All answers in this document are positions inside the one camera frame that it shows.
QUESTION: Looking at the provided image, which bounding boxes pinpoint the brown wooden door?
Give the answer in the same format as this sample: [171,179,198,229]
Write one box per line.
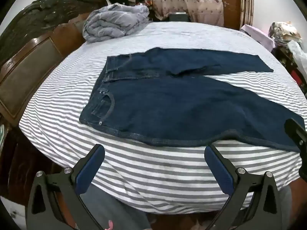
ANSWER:
[221,0,242,30]

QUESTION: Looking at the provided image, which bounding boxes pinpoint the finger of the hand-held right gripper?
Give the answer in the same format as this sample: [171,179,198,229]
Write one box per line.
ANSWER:
[284,118,307,154]

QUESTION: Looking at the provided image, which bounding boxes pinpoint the grey white striped bed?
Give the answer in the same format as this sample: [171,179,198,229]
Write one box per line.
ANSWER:
[19,21,303,215]

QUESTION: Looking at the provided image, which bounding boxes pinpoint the pink patterned curtain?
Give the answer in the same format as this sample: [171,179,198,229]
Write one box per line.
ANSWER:
[140,0,224,27]

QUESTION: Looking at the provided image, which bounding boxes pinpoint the person's right forearm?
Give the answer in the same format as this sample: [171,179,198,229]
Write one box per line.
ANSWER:
[291,178,307,223]

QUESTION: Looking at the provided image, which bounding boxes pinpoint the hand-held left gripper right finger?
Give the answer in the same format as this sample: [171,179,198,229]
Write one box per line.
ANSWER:
[204,144,283,230]

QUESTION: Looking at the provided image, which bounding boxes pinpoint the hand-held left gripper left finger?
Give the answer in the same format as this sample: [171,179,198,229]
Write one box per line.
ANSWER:
[26,144,106,230]

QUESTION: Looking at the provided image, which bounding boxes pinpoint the grey folded comforter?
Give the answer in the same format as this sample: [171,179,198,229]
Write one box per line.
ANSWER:
[83,3,150,44]

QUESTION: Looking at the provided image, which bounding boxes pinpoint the person's grey trousers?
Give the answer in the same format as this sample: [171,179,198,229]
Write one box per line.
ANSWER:
[80,184,150,230]

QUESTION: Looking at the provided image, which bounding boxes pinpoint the dark blue denim pants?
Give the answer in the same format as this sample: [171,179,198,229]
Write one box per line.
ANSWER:
[79,47,306,152]

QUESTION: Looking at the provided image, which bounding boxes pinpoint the beige striped curtain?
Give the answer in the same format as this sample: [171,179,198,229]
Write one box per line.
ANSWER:
[239,0,255,27]

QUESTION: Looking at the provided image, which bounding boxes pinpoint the black box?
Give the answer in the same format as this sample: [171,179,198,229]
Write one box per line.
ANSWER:
[168,13,190,22]

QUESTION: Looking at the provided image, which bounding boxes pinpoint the dark wooden carved headboard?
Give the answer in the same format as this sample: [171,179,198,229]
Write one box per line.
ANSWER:
[0,0,108,126]

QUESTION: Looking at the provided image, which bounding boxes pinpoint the pile of patterned clothes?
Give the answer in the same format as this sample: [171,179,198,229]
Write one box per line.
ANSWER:
[268,21,303,45]

